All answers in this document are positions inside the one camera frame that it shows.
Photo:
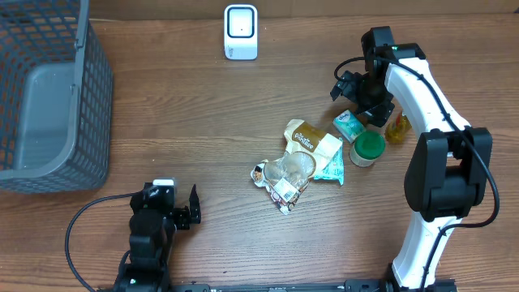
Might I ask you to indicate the teal snack packet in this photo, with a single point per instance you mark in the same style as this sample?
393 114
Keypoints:
334 170

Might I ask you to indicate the teal tissue pack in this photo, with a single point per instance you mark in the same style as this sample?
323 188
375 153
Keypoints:
348 125

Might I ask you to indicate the white barcode scanner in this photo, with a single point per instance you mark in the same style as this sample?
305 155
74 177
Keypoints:
241 32

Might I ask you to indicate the yellow dish soap bottle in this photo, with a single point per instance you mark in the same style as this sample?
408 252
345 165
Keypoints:
396 131

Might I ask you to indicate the grey plastic mesh basket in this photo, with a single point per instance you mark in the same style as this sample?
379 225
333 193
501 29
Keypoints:
56 98

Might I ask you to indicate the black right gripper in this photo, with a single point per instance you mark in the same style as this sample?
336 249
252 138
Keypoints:
381 112

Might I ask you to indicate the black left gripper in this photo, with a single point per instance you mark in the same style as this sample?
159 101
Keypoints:
183 221

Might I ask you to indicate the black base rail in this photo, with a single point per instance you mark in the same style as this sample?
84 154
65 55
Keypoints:
284 288

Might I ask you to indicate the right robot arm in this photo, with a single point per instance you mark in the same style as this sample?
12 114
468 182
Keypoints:
448 184

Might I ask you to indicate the green lid jar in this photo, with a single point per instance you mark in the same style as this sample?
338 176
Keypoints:
367 148

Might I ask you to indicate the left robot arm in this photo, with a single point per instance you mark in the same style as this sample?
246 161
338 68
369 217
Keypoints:
154 222

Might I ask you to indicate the brown snack wrapper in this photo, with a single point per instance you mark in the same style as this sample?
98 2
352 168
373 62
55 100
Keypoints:
308 151

